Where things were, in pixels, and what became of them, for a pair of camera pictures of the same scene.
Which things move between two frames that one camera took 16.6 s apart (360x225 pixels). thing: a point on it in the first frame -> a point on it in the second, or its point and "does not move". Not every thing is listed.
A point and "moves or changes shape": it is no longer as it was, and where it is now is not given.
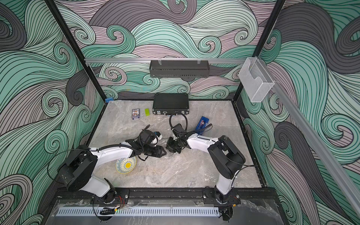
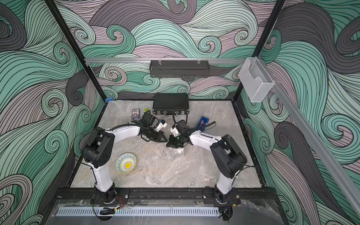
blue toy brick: [107, 100] does not move
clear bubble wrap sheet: [198, 171] moves or changes shape
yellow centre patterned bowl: [126, 165] does not move
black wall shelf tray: [179, 68] does not move
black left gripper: [158, 152] -> [160, 135]
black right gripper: [169, 146] does not move
